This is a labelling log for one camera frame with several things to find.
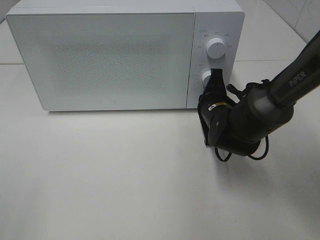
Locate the white microwave oven body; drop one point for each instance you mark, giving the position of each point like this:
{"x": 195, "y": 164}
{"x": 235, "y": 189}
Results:
{"x": 222, "y": 18}

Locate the white microwave door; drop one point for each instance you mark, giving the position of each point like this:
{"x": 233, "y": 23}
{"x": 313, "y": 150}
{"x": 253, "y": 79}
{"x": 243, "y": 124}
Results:
{"x": 80, "y": 62}

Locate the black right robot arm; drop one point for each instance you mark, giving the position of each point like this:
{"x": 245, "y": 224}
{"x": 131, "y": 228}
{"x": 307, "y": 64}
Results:
{"x": 239, "y": 121}

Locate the white timer knob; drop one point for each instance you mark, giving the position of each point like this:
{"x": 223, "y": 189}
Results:
{"x": 205, "y": 77}

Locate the upper white power knob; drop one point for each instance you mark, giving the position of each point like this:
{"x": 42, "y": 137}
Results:
{"x": 216, "y": 47}

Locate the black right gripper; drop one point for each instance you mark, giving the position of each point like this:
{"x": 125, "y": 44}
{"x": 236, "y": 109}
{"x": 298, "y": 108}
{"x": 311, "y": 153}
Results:
{"x": 214, "y": 97}

